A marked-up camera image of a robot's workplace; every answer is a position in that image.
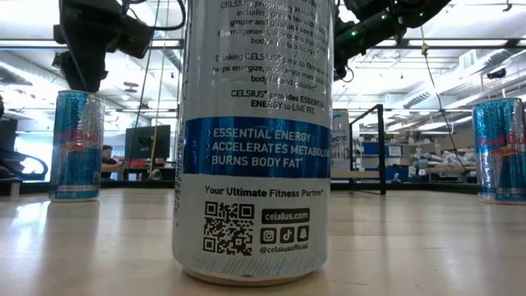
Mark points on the white Celsius can blue band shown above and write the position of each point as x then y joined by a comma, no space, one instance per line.
255,144

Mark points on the black aluminium table frame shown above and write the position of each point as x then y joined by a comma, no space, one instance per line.
431,188

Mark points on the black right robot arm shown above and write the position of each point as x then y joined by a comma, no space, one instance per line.
370,29

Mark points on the person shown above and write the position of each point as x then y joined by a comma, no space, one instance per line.
107,160

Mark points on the black computer monitor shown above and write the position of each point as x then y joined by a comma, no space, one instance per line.
148,141

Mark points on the wooden shelf black metal legs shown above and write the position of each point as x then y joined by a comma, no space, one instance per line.
381,152

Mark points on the background wooden desk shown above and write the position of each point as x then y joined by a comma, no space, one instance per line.
135,169

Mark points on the white air vent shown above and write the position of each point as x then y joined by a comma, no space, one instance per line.
468,60

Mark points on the black ceiling speaker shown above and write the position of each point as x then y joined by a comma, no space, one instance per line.
497,74

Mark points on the blue silver Red Bull can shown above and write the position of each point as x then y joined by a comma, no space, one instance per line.
76,156
499,152

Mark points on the background storage rack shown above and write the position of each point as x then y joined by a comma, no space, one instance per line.
376,149

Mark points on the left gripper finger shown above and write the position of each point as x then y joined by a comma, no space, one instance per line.
84,67

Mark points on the black office chair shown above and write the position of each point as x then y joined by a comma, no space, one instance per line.
14,164

